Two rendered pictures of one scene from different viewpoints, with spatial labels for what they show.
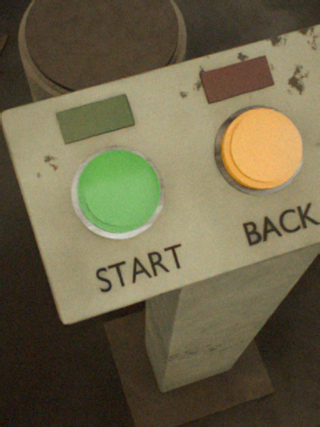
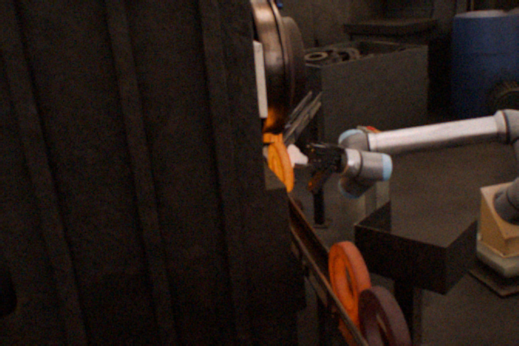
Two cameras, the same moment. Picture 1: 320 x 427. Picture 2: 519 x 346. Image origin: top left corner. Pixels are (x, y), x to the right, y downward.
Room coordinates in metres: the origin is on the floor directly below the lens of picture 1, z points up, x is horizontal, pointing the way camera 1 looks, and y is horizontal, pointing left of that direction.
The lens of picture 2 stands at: (0.34, 2.70, 1.41)
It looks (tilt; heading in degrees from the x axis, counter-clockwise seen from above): 19 degrees down; 279
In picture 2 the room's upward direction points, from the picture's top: 5 degrees counter-clockwise
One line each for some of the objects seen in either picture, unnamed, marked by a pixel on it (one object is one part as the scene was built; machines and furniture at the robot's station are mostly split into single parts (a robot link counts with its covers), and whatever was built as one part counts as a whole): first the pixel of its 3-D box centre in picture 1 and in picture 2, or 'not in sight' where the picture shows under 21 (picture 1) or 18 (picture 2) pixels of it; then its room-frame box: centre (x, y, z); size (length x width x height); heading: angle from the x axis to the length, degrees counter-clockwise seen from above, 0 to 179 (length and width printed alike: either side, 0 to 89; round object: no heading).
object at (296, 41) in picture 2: not in sight; (286, 61); (0.50, 0.82, 1.11); 0.28 x 0.06 x 0.28; 111
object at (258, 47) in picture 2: not in sight; (249, 73); (0.57, 1.21, 1.15); 0.26 x 0.02 x 0.18; 111
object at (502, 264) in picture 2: not in sight; (510, 248); (-0.41, 0.23, 0.10); 0.32 x 0.32 x 0.04; 23
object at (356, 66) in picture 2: not in sight; (344, 96); (0.29, -1.90, 0.39); 1.03 x 0.83 x 0.77; 36
